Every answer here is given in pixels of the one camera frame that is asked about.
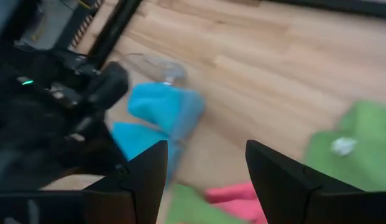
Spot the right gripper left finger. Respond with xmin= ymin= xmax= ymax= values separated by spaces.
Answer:
xmin=83 ymin=139 xmax=168 ymax=224

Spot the green microfiber towel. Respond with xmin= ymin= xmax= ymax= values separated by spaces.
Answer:
xmin=304 ymin=101 xmax=386 ymax=192
xmin=166 ymin=183 xmax=246 ymax=224

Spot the pink microfiber towel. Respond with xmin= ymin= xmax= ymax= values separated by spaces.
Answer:
xmin=204 ymin=182 xmax=269 ymax=224

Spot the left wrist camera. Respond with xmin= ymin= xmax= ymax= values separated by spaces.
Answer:
xmin=86 ymin=61 xmax=131 ymax=110

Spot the black metal table frame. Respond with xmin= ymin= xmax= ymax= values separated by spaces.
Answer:
xmin=55 ymin=0 xmax=386 ymax=71

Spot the clear plastic bin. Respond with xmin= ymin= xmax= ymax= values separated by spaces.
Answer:
xmin=126 ymin=52 xmax=208 ymax=187

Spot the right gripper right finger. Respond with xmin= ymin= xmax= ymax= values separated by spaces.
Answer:
xmin=245 ymin=139 xmax=364 ymax=224

